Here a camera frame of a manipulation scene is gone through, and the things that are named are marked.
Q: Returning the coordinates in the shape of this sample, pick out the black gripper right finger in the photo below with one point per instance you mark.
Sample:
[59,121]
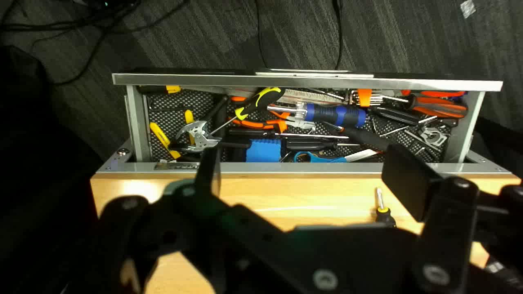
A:
[411,180]

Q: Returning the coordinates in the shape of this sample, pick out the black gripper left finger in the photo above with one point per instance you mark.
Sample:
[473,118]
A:
[208,175]

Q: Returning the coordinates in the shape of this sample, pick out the black yellow small screwdriver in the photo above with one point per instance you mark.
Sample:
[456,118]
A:
[381,209]

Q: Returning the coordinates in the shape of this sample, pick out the grey metal tool drawer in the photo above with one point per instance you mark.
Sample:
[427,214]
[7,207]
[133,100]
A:
[306,145]

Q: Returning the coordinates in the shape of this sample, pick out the blue plastic box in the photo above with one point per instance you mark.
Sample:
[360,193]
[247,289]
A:
[264,150]

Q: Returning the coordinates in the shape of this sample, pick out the wooden top tool cabinet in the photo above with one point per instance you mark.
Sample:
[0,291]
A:
[285,199]

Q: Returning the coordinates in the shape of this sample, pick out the orange hex key holder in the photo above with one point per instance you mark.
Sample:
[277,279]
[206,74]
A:
[365,96]

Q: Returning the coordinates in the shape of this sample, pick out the yellow handled pliers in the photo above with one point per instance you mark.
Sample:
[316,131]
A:
[164,139]

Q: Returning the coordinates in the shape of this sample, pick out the orange black handled tool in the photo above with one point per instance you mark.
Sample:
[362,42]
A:
[437,103]

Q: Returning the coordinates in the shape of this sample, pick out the blue black handled screwdriver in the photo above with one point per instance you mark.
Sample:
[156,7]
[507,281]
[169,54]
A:
[339,114]

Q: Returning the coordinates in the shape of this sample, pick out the orange handled pliers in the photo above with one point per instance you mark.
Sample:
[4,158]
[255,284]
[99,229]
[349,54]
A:
[275,123]

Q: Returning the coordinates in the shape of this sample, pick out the black yellow handled screwdriver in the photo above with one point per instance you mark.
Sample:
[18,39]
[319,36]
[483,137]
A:
[259,100]

